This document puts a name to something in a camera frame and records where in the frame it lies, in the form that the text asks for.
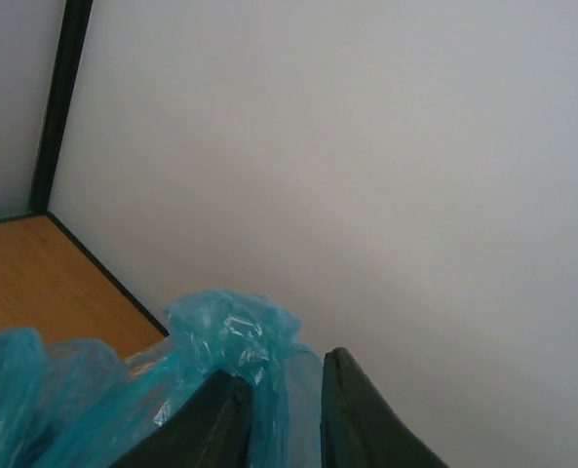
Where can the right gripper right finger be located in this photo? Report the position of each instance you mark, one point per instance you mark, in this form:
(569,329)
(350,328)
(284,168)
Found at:
(358,427)

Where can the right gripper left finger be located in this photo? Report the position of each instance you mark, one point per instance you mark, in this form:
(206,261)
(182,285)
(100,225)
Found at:
(212,429)

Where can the blue translucent trash bag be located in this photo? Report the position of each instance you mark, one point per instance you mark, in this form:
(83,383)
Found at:
(75,403)

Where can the left black frame post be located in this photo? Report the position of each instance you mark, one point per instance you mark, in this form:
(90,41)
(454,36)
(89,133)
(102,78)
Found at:
(75,20)

